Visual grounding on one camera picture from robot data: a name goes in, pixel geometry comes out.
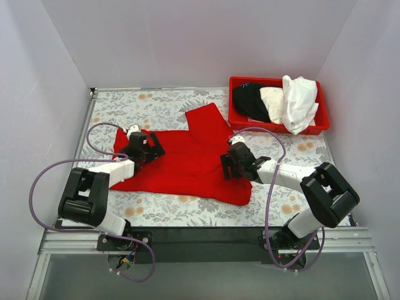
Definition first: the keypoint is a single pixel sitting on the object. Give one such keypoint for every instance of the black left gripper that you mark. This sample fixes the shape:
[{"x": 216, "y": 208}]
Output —
[{"x": 153, "y": 149}]

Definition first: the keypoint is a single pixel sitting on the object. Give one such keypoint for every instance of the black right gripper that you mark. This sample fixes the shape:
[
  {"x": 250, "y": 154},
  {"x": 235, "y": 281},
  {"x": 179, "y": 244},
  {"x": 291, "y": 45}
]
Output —
[{"x": 229, "y": 165}]

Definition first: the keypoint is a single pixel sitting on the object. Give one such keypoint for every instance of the red t shirt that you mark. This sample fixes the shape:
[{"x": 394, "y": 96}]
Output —
[{"x": 191, "y": 165}]

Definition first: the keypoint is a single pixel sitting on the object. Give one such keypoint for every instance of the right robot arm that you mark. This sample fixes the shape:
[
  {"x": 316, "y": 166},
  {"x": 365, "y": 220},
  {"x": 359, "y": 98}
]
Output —
[{"x": 329, "y": 196}]

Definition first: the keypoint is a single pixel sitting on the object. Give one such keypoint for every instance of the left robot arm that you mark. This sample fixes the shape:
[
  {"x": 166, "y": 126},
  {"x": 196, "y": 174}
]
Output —
[{"x": 85, "y": 196}]

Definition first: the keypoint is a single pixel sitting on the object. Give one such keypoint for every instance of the red plastic bin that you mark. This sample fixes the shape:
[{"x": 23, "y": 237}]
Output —
[{"x": 239, "y": 121}]

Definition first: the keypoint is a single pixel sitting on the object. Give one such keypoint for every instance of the floral patterned table mat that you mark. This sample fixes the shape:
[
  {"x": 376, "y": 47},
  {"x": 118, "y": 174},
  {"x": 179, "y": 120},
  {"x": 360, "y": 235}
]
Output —
[{"x": 165, "y": 110}]

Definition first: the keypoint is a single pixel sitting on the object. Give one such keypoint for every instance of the black t shirt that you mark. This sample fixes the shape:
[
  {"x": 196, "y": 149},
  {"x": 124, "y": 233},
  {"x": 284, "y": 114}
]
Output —
[{"x": 247, "y": 101}]

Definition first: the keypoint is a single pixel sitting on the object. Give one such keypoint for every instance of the cream t shirt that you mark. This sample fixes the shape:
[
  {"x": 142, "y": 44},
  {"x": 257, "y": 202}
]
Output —
[{"x": 273, "y": 99}]

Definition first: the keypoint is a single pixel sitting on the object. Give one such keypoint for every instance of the white t shirt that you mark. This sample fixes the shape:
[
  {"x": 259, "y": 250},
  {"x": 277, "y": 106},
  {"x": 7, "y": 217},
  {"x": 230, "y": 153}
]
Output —
[{"x": 300, "y": 106}]

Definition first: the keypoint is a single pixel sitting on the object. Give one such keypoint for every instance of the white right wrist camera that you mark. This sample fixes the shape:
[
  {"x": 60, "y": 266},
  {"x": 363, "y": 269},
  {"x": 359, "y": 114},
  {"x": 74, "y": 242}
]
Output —
[{"x": 236, "y": 139}]

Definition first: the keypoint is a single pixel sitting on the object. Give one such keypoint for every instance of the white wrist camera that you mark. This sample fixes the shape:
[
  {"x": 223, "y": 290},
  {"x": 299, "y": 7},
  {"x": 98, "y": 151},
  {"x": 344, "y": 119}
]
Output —
[
  {"x": 133, "y": 129},
  {"x": 236, "y": 139}
]

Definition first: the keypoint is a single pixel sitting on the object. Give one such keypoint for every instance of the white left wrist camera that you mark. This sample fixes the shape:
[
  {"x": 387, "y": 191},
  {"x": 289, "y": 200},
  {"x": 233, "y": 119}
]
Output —
[{"x": 133, "y": 129}]

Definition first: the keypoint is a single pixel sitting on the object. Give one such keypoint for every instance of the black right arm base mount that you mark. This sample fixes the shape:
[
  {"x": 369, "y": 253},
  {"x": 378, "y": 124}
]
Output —
[{"x": 281, "y": 241}]

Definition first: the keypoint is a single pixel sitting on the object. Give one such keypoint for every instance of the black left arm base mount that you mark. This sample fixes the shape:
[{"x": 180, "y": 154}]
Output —
[{"x": 113, "y": 244}]

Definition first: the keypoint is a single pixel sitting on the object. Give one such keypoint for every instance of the aluminium table frame rail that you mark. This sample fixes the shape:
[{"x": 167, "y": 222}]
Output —
[{"x": 69, "y": 267}]

